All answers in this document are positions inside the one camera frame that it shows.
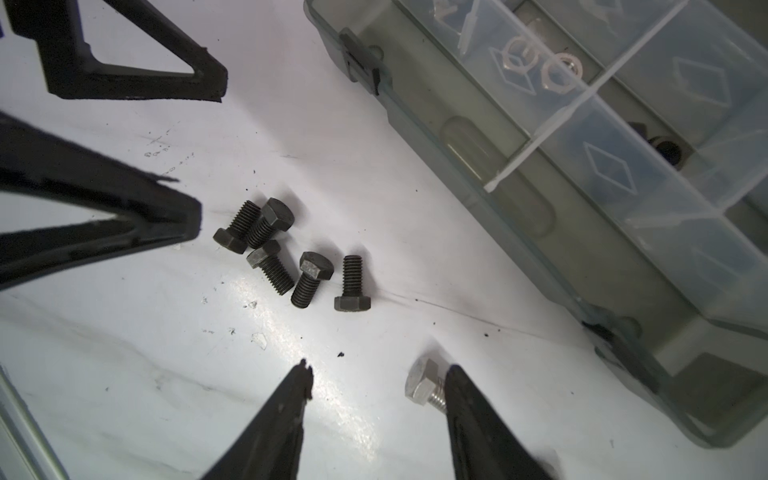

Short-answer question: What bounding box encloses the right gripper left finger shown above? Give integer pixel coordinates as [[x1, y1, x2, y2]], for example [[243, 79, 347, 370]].
[[203, 359, 314, 480]]

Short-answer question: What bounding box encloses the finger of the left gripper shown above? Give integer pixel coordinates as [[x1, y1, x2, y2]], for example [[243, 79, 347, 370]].
[[4, 0, 228, 101], [1, 114, 202, 289]]

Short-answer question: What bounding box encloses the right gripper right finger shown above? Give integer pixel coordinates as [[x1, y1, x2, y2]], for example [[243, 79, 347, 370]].
[[444, 365, 551, 480]]

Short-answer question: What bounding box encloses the silver hex bolt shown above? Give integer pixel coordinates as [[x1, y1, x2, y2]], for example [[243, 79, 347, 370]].
[[404, 357, 447, 414]]

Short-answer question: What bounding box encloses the small silver hex nut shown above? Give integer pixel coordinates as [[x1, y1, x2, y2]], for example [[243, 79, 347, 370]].
[[541, 52, 584, 95]]

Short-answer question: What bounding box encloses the black hex bolt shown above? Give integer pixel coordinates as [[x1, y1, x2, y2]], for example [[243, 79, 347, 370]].
[[246, 240, 295, 296], [291, 251, 335, 309], [213, 200, 261, 254], [246, 198, 295, 249]]

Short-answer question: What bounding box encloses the grey plastic organizer box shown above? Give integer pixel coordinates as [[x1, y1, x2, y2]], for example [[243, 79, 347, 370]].
[[304, 1, 767, 448]]

